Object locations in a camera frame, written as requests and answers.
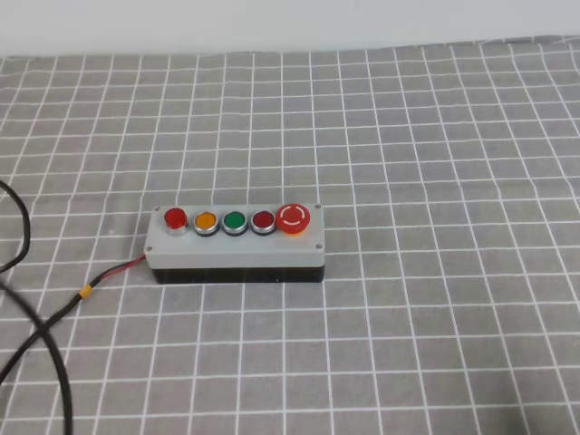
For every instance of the grey checked tablecloth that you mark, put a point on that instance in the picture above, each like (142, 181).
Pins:
(449, 179)

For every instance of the red emergency stop button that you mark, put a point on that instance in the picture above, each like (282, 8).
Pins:
(292, 218)

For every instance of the dark red push button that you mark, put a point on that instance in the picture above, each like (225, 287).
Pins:
(263, 223)

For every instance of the grey button switch box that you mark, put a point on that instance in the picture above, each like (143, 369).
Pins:
(249, 258)

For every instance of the red indicator lamp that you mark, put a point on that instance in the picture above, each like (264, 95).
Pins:
(176, 222)

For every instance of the green push button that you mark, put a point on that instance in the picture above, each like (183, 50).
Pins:
(234, 223)

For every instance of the yellow push button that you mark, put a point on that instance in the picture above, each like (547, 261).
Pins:
(206, 224)

